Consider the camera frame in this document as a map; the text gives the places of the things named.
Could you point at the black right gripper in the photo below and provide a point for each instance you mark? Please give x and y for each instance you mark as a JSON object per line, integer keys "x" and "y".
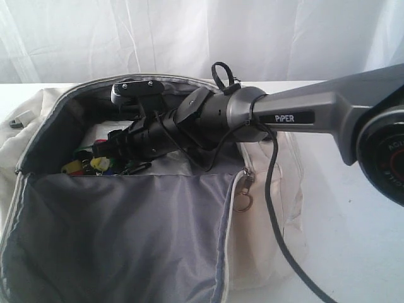
{"x": 146, "y": 139}

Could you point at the colourful key tag bunch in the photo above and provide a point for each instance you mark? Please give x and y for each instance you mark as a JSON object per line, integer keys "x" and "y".
{"x": 84, "y": 162}

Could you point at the cream duffel bag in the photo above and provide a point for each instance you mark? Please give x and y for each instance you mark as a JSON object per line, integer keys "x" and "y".
{"x": 167, "y": 234}

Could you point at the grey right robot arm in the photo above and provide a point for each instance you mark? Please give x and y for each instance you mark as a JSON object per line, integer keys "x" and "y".
{"x": 363, "y": 112}

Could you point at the white plastic packet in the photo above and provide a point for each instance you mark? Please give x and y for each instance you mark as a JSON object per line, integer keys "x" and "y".
{"x": 101, "y": 131}

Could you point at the white backdrop curtain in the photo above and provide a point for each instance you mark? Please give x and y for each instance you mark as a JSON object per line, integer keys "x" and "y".
{"x": 78, "y": 41}

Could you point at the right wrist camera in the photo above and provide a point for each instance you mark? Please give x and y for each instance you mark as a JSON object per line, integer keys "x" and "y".
{"x": 146, "y": 95}

